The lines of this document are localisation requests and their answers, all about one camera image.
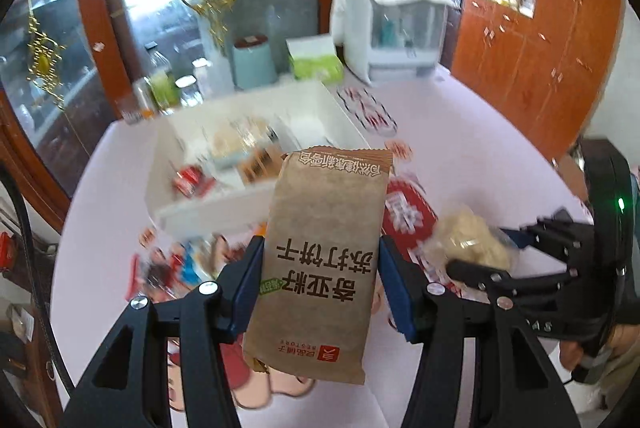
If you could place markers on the green tissue box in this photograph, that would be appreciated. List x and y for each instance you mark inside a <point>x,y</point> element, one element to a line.
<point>317,61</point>

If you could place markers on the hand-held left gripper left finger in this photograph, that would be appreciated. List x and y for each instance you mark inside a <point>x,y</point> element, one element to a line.
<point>247,288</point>

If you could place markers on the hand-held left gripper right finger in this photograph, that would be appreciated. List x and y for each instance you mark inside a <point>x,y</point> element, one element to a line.
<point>397,293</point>

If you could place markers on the person's right hand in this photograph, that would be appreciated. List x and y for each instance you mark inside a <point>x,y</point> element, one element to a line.
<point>622,340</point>

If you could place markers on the glass sliding door gold ornaments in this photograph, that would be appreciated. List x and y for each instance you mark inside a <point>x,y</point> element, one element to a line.
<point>100,33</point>

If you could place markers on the red striped candy wrapper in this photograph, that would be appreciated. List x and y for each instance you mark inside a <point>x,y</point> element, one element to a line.
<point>136,278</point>

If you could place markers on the brown paper cracker packet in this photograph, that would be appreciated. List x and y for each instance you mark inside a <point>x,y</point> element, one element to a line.
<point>320,258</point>

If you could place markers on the white plastic bottle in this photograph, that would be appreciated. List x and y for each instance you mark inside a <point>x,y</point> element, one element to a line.
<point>210,78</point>

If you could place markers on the clear rice cracker packet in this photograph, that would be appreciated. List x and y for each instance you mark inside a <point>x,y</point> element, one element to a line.
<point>470,235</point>
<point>232,141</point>

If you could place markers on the small glass jar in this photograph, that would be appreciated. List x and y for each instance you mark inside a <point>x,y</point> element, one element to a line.
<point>189,92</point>

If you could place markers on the clear drinking glass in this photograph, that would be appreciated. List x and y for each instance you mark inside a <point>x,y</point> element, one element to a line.
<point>131,111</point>

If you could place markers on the white plastic tray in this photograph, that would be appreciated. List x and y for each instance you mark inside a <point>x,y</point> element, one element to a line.
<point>320,123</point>

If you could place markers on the glass bottle with green label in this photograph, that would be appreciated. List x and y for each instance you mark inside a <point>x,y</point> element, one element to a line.
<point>162,83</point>

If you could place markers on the teal canister with brown lid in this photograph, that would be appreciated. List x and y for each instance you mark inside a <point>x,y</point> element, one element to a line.
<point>252,66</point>

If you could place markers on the wooden cabinet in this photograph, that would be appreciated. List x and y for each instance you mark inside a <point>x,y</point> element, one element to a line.
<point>540,33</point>

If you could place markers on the clear packet of brown crackers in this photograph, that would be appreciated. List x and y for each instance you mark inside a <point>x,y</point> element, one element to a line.
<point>260,166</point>

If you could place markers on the red container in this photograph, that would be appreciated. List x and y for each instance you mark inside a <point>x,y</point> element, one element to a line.
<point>5,245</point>

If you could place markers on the white countertop appliance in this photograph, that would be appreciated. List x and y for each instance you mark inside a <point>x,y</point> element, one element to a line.
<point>395,33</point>

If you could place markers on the red small snack packet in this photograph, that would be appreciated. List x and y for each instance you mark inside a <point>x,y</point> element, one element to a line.
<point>192,180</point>

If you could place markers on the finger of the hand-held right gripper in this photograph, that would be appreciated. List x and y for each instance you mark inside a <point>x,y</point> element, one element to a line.
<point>550,233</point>
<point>530,283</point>

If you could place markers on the blue candy wrapper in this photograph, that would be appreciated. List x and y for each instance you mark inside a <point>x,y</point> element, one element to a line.
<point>195,268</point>

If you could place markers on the dark small snack packet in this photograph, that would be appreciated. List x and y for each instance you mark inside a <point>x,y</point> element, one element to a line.
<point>160,275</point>

